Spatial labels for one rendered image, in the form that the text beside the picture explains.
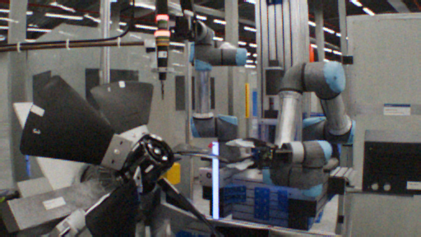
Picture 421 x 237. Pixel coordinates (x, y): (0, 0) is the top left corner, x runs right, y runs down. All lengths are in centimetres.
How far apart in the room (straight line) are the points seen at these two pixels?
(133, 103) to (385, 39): 202
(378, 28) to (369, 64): 28
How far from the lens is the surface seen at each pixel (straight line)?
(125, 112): 106
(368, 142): 111
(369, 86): 260
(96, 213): 68
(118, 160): 92
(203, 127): 179
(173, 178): 146
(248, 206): 181
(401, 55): 263
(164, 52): 100
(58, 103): 86
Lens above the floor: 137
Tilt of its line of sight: 3 degrees down
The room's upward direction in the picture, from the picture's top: 1 degrees counter-clockwise
